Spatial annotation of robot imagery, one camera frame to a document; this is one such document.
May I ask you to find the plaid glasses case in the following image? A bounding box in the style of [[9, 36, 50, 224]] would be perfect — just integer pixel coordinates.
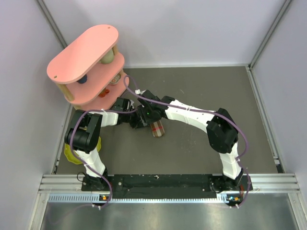
[[150, 120, 165, 138]]

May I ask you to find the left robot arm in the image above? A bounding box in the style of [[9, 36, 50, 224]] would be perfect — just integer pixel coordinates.
[[64, 98, 144, 191]]

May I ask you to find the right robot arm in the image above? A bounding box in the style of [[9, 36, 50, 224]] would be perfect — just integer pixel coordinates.
[[137, 90, 243, 190]]

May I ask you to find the orange object on shelf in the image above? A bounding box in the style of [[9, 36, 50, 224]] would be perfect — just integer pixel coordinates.
[[98, 89, 110, 98]]

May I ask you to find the small bowl on shelf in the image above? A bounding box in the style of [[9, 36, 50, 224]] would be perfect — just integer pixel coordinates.
[[109, 74, 121, 85]]

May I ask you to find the dark blue object on shelf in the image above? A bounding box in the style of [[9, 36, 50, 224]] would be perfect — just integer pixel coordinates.
[[77, 74, 87, 84]]

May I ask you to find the beige ball on shelf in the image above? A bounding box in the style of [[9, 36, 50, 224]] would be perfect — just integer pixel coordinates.
[[99, 49, 114, 64]]

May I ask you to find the pink tiered wooden shelf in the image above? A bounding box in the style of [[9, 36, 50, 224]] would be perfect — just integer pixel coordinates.
[[47, 24, 129, 110]]

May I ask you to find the yellow-green dotted plate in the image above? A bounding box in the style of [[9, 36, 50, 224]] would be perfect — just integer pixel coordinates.
[[64, 137, 101, 165]]

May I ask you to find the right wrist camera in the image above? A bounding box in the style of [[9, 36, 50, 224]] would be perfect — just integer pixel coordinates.
[[134, 89, 156, 102]]

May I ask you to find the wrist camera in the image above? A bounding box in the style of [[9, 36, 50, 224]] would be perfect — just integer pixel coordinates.
[[134, 89, 156, 102], [111, 97, 134, 113]]

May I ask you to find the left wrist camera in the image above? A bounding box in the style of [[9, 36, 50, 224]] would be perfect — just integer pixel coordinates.
[[111, 97, 134, 113]]

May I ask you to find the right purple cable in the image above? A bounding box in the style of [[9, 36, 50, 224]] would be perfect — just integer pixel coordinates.
[[122, 75, 251, 208]]

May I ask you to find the aluminium frame rail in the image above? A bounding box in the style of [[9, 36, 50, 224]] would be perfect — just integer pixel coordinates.
[[30, 173, 307, 230]]

